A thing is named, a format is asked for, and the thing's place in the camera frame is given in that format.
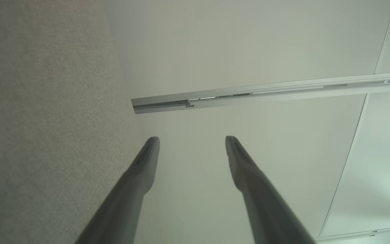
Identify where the grey aluminium partition post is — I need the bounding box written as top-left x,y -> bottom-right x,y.
131,71 -> 390,115

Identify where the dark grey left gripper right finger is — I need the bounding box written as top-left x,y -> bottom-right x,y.
225,136 -> 317,244

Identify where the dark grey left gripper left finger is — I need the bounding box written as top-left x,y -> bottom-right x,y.
75,137 -> 160,244

